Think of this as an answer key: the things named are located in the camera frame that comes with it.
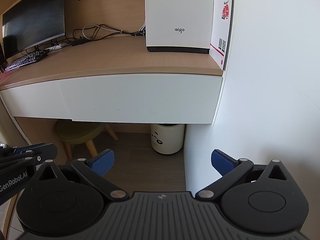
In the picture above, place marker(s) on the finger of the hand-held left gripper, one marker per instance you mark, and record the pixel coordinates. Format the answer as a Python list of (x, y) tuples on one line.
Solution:
[(30, 148), (20, 162)]

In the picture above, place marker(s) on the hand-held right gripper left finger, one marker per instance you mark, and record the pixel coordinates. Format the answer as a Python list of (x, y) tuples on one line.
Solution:
[(102, 162)]

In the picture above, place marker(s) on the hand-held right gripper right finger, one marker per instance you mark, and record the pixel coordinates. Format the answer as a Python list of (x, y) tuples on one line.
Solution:
[(221, 162)]

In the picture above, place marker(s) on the wide white desk drawer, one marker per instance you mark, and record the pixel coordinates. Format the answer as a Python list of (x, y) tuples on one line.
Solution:
[(140, 97)]

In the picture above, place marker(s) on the green wooden-legged stool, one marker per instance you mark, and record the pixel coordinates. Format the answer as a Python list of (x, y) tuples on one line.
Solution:
[(75, 132)]

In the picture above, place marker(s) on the narrow white desk drawer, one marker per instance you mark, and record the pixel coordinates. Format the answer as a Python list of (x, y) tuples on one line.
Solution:
[(32, 100)]

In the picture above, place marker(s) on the white panda trash can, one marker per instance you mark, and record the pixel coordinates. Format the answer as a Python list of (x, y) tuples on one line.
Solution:
[(167, 140)]

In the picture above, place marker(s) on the black keyboard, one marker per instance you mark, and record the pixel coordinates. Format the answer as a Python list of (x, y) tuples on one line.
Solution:
[(25, 59)]

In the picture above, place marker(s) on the small white adapter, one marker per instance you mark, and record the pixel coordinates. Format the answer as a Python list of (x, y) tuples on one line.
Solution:
[(58, 46)]

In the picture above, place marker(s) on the black power adapter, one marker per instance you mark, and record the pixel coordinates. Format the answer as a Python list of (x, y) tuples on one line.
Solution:
[(78, 42)]

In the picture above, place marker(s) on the black computer monitor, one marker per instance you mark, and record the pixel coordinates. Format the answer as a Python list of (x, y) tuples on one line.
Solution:
[(32, 17)]

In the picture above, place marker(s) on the white poster board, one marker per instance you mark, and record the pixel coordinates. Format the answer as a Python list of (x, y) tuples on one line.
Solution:
[(222, 30)]

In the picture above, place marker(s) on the white computer case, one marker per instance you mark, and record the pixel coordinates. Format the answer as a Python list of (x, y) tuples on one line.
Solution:
[(175, 10)]

